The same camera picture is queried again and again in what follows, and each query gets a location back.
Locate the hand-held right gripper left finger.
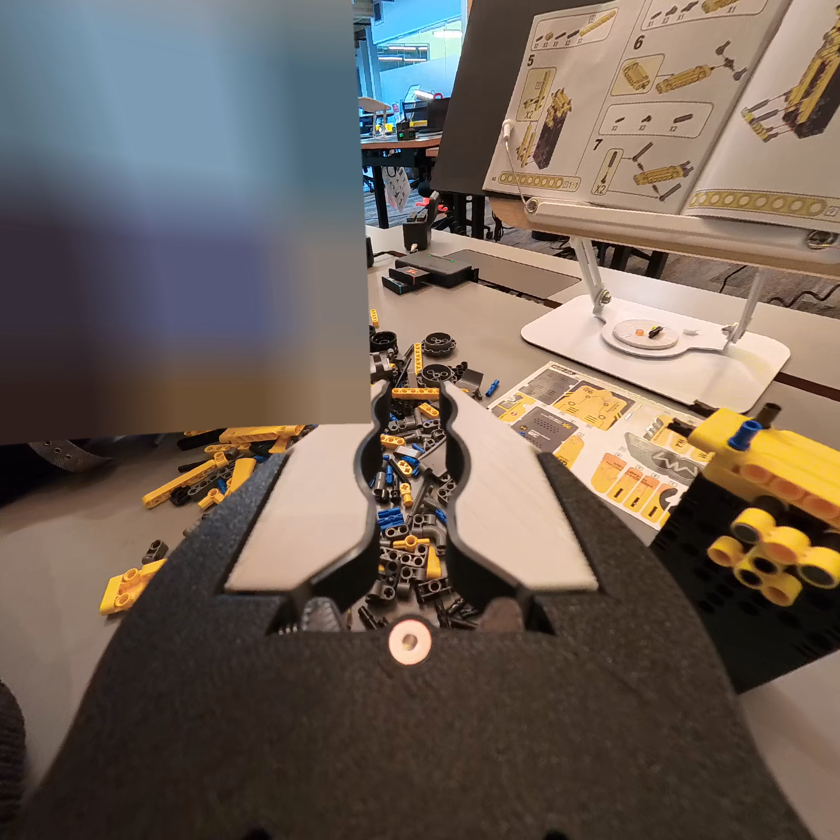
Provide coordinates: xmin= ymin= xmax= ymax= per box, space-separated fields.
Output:
xmin=223 ymin=381 xmax=389 ymax=614

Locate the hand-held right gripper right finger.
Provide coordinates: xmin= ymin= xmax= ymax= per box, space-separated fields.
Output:
xmin=438 ymin=381 xmax=601 ymax=611

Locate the pile of yellow grey building pieces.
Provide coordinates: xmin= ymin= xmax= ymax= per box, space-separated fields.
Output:
xmin=98 ymin=307 xmax=503 ymax=631

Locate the yellow grey sticker sheet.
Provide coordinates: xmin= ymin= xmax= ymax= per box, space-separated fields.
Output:
xmin=489 ymin=361 xmax=723 ymax=531

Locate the yellow perforated block piece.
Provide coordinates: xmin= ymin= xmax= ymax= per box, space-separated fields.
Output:
xmin=98 ymin=558 xmax=168 ymax=616

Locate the black yellow assembled model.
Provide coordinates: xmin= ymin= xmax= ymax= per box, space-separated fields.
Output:
xmin=650 ymin=403 xmax=840 ymax=695

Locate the small black box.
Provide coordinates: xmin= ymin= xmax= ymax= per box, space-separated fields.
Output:
xmin=382 ymin=266 xmax=431 ymax=296

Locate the white book stand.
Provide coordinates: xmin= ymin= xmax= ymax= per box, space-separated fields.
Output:
xmin=489 ymin=190 xmax=840 ymax=414

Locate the black hub device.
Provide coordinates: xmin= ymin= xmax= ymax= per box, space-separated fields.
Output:
xmin=397 ymin=249 xmax=479 ymax=288

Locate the black dock with red lever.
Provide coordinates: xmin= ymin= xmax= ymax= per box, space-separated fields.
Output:
xmin=402 ymin=192 xmax=442 ymax=253

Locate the wooden office desk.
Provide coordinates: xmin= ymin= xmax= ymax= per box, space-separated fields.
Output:
xmin=360 ymin=128 xmax=447 ymax=227

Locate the black panel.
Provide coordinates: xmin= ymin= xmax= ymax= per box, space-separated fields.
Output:
xmin=430 ymin=0 xmax=546 ymax=198

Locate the open instruction booklet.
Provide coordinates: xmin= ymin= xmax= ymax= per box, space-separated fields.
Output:
xmin=482 ymin=0 xmax=840 ymax=221

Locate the grey desk cable cover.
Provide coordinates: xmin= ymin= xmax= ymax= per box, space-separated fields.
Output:
xmin=453 ymin=248 xmax=581 ymax=303

